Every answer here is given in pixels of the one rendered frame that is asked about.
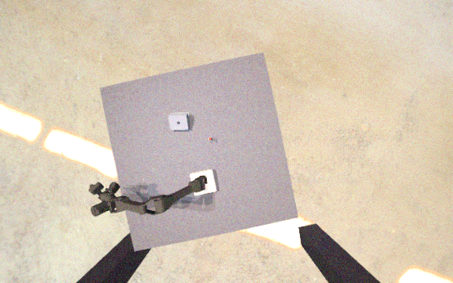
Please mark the white flat panel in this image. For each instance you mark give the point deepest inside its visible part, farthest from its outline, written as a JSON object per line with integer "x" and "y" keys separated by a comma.
{"x": 179, "y": 121}

